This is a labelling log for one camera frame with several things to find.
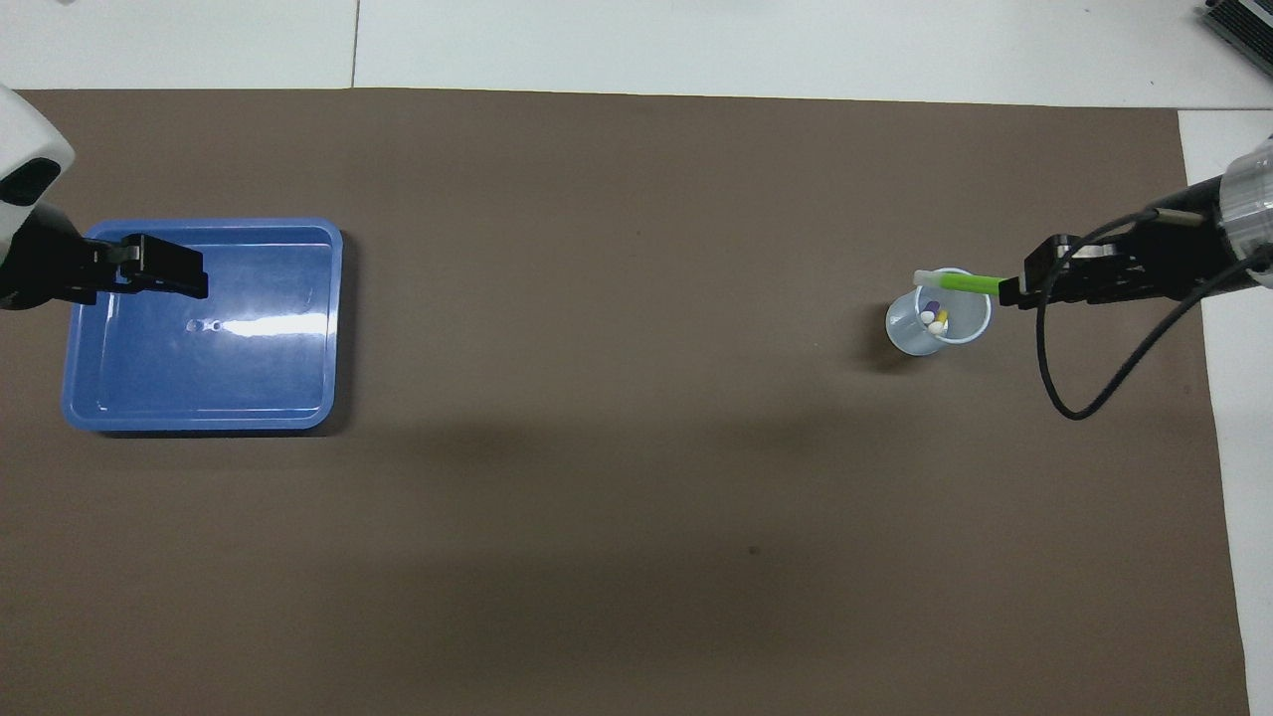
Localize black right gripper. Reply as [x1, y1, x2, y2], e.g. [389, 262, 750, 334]
[998, 177, 1250, 307]

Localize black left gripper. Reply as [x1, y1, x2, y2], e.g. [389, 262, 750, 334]
[0, 204, 210, 312]

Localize green pen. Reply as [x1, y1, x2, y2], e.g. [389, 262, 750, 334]
[914, 268, 1005, 296]

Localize blue plastic tray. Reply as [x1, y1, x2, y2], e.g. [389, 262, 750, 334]
[62, 218, 344, 434]

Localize translucent plastic cup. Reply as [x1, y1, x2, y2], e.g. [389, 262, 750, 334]
[885, 267, 993, 357]

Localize grey ribbed device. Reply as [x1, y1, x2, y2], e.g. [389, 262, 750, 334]
[1198, 0, 1273, 51]

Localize brown table mat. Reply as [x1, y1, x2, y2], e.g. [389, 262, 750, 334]
[0, 88, 1251, 716]

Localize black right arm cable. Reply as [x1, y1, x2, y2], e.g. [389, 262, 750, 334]
[1036, 207, 1273, 421]

